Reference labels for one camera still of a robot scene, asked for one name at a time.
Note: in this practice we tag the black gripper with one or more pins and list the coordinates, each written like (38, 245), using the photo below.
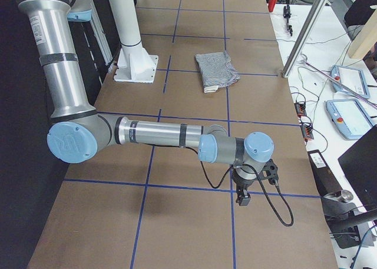
(243, 181)

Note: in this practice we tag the navy white striped polo shirt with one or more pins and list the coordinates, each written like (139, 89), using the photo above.
(217, 70)

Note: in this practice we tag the black box with label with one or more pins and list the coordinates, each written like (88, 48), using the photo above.
(325, 180)

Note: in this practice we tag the black power strip near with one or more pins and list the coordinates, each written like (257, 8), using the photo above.
(307, 131)

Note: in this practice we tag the black power strip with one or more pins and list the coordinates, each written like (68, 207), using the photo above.
(300, 108)
(307, 131)

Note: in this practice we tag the black power strip far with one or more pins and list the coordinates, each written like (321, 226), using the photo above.
(300, 108)

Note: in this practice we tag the black monitor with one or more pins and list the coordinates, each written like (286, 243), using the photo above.
(359, 167)

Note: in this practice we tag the blue teach pendant near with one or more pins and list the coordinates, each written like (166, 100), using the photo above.
(349, 117)

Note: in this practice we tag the blue teach pendant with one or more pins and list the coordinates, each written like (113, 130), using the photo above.
(349, 117)
(352, 78)

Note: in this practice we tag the brown table cover mat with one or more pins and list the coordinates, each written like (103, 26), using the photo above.
(137, 206)

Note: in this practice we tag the white reacher grabber tool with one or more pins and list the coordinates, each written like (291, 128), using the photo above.
(336, 81)

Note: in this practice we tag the blue teach pendant far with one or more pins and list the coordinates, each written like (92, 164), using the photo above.
(352, 78)

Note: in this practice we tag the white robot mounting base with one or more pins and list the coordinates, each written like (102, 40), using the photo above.
(134, 63)

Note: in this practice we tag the black tripod stick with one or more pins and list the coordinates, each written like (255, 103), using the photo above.
(287, 15)

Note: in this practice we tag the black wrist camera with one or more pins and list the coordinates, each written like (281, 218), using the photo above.
(269, 172)

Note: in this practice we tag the black camera stand clamp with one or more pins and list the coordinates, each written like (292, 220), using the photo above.
(347, 222)

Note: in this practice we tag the aluminium extrusion post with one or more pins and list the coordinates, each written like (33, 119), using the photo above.
(303, 36)

